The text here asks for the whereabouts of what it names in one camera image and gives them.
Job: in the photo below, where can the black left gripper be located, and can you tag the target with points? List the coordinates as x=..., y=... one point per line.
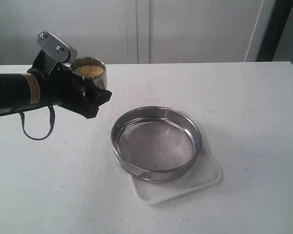
x=57, y=87

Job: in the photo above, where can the yellow and white grain mixture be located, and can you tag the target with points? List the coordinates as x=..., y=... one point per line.
x=89, y=71

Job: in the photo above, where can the stainless steel cup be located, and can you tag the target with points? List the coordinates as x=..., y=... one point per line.
x=99, y=82

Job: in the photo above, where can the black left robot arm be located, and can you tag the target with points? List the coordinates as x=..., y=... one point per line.
x=19, y=91

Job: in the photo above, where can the round steel mesh sieve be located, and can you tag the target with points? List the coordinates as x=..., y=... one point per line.
x=156, y=144

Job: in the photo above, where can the white plastic tray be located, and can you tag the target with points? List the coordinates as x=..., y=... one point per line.
x=205, y=172

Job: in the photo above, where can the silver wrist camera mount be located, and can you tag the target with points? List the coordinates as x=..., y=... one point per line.
x=56, y=48

